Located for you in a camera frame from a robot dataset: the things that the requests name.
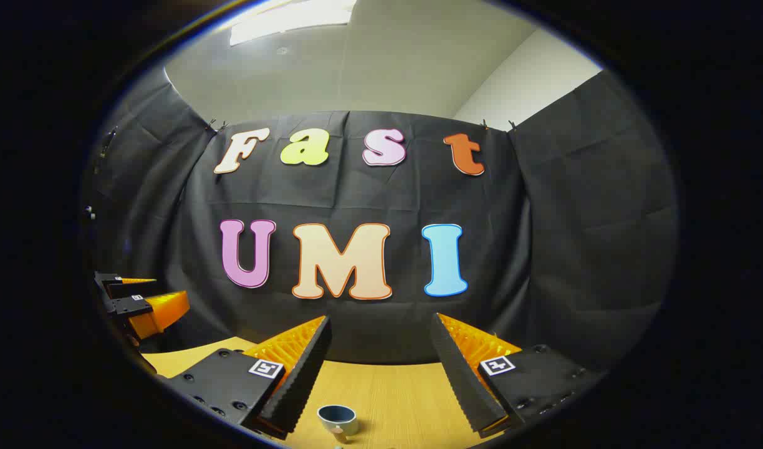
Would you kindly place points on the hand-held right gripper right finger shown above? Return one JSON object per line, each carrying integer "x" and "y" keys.
{"x": 459, "y": 374}

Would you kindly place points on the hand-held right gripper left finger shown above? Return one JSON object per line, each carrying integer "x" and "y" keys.
{"x": 307, "y": 374}

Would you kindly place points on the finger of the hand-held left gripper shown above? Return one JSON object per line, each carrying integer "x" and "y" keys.
{"x": 163, "y": 308}
{"x": 110, "y": 282}

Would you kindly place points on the wooden desktop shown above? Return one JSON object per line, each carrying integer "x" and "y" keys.
{"x": 394, "y": 393}

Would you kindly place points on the black backdrop cloth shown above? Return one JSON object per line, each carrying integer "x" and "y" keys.
{"x": 369, "y": 199}

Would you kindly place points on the ceiling light panel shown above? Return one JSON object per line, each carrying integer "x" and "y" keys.
{"x": 288, "y": 19}

